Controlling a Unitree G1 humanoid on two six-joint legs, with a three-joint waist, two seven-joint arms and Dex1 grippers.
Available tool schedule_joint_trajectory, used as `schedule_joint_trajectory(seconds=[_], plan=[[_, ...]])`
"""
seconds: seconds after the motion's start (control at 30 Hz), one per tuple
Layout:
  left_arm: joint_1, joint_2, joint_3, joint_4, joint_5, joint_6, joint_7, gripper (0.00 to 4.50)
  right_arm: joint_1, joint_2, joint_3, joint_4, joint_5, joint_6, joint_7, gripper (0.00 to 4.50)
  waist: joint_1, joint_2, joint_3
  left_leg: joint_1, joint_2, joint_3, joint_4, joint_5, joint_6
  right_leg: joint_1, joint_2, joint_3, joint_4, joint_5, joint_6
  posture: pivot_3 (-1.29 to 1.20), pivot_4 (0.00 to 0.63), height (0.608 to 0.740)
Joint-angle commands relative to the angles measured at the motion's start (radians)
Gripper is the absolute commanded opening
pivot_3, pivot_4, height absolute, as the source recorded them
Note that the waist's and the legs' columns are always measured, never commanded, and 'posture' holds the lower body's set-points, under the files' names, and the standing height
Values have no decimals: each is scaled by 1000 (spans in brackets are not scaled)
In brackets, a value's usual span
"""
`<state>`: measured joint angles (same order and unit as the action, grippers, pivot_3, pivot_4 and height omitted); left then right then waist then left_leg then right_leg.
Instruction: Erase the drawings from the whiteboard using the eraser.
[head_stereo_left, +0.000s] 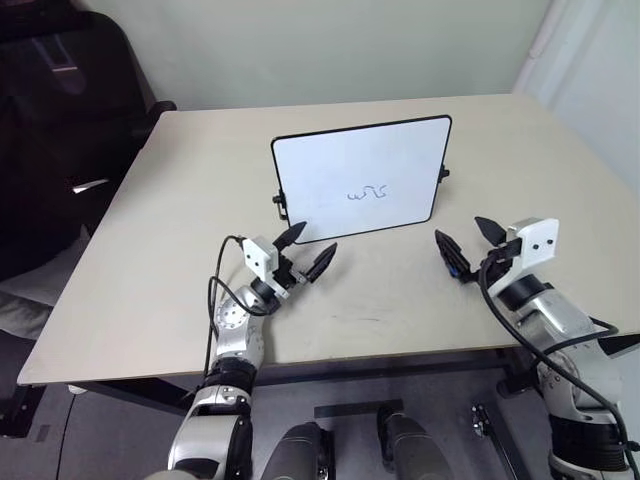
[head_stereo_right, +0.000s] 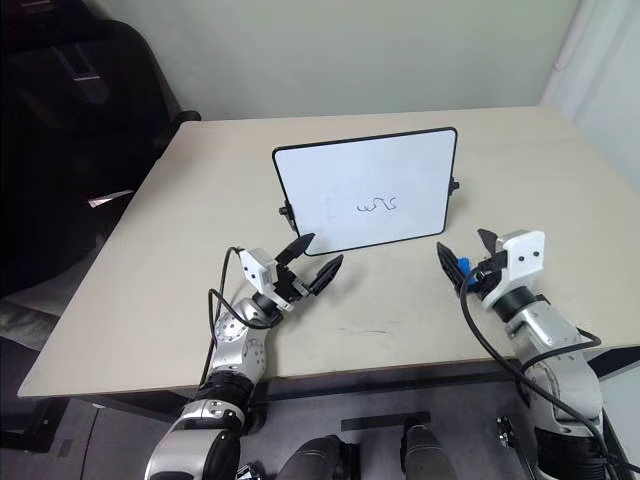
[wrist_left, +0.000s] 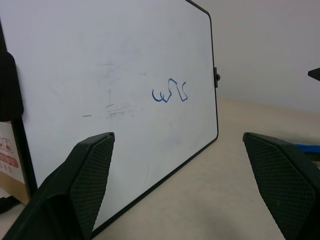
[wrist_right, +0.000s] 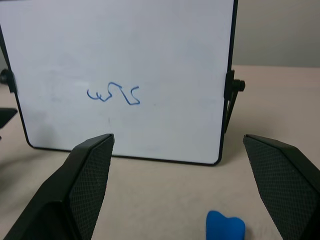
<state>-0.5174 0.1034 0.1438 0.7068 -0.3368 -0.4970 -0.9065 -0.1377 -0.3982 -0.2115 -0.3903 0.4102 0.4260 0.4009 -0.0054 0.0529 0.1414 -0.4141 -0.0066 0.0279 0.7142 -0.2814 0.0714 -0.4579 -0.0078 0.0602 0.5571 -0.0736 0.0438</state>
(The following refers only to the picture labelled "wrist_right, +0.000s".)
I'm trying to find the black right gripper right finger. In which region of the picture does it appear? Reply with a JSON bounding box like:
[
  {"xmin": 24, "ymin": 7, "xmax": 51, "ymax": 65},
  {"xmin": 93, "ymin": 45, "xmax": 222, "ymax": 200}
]
[{"xmin": 242, "ymin": 134, "xmax": 320, "ymax": 240}]

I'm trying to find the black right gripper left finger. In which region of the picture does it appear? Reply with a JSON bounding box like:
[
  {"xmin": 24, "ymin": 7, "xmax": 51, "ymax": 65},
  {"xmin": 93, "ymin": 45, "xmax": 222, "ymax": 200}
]
[{"xmin": 0, "ymin": 133, "xmax": 115, "ymax": 240}]

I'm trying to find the blue eraser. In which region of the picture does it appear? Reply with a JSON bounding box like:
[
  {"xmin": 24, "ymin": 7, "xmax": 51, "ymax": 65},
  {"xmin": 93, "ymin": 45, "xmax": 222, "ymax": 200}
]
[{"xmin": 205, "ymin": 210, "xmax": 246, "ymax": 240}]

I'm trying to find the black whiteboard stand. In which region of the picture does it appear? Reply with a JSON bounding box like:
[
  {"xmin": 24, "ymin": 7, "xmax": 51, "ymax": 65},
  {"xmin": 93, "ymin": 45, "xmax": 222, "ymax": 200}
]
[{"xmin": 223, "ymin": 69, "xmax": 246, "ymax": 136}]

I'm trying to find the white whiteboard with black frame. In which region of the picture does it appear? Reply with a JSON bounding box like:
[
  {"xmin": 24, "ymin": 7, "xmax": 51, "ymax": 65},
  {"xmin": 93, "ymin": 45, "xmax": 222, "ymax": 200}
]
[{"xmin": 0, "ymin": 0, "xmax": 239, "ymax": 168}]

